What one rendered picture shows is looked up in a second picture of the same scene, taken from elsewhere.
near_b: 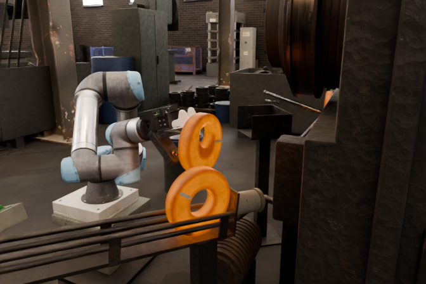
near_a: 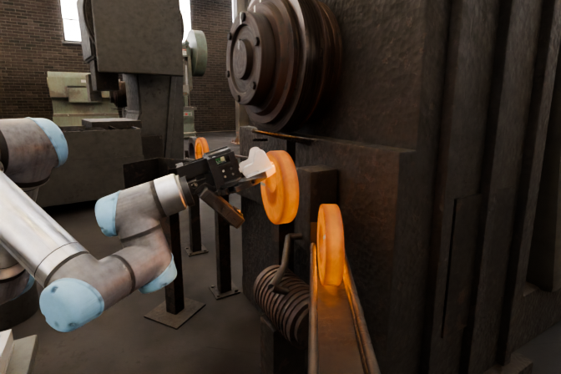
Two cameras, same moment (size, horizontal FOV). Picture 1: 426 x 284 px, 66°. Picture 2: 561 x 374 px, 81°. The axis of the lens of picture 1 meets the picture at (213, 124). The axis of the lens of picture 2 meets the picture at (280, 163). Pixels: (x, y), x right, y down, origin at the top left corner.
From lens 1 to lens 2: 0.71 m
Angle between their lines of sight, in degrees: 52
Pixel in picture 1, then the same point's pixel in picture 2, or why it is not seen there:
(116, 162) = (150, 255)
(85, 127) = (42, 219)
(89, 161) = (111, 270)
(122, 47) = not seen: outside the picture
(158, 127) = (223, 180)
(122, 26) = not seen: outside the picture
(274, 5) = (268, 37)
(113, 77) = (14, 128)
